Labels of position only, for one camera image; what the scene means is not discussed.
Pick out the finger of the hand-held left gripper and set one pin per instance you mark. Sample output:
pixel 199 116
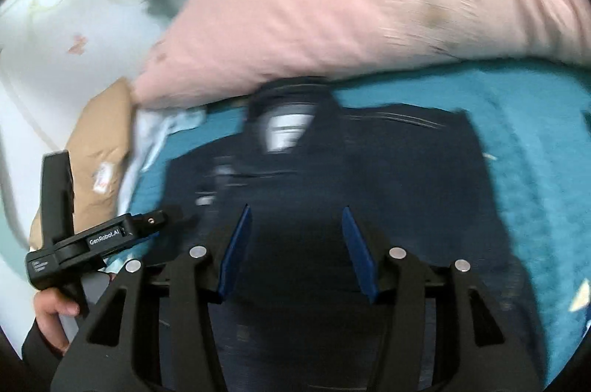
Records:
pixel 150 222

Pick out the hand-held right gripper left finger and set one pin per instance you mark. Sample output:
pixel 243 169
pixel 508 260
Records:
pixel 236 249

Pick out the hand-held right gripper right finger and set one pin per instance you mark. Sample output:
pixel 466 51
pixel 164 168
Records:
pixel 358 253

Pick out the navy puffer jacket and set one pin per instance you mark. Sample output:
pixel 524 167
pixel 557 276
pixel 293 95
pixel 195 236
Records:
pixel 323 189

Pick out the person's left forearm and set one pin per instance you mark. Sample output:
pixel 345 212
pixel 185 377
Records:
pixel 41 352

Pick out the person's left hand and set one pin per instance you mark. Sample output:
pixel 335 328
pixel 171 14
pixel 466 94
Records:
pixel 53 318

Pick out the light blue cloth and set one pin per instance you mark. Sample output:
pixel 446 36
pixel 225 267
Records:
pixel 152 133

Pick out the tan pillow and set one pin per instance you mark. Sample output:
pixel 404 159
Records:
pixel 94 152

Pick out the teal printed blanket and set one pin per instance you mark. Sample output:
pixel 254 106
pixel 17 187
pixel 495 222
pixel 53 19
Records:
pixel 526 152

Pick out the pink pillow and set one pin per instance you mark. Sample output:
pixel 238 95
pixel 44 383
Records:
pixel 351 13

